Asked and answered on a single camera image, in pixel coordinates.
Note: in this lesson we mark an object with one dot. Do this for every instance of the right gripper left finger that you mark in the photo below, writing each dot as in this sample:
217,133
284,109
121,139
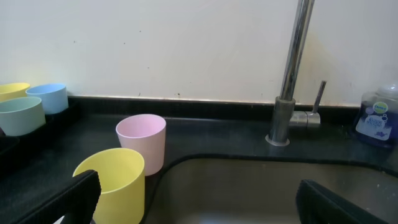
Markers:
77,196

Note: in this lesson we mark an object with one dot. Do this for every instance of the yellow cup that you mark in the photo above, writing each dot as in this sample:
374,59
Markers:
12,91
124,193

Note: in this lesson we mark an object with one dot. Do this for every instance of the pink cup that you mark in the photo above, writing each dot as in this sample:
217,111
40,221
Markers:
146,146

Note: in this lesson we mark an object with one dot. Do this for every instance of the steel sink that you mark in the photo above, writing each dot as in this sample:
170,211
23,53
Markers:
233,193

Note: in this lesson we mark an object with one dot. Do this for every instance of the light green cup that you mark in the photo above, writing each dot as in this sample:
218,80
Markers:
21,121

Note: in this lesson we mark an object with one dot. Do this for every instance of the blue cup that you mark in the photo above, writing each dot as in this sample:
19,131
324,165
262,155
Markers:
53,100

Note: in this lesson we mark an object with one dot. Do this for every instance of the blue soap bottle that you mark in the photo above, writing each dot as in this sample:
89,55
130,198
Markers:
377,121

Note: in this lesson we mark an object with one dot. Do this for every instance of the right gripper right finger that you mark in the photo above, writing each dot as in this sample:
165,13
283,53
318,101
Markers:
320,208

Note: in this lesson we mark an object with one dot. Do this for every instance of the black tray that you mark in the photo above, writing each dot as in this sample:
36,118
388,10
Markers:
59,124

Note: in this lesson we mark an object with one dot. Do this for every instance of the steel tap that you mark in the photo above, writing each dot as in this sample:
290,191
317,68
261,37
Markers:
281,121

